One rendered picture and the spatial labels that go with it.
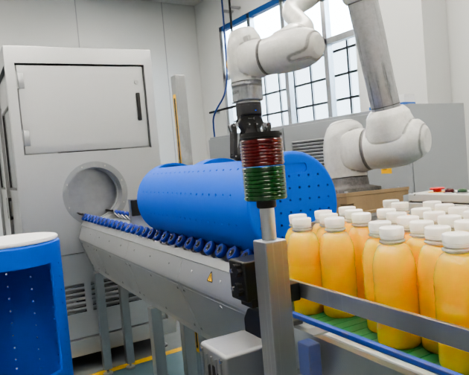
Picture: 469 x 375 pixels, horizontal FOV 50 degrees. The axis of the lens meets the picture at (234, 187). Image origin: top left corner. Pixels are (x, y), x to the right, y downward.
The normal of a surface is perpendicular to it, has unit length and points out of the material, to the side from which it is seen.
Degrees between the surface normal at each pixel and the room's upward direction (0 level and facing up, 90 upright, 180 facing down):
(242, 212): 91
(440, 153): 90
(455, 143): 90
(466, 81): 90
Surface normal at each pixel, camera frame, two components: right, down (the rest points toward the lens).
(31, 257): 0.70, -0.03
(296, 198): 0.48, 0.00
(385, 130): -0.51, 0.22
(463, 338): -0.87, 0.10
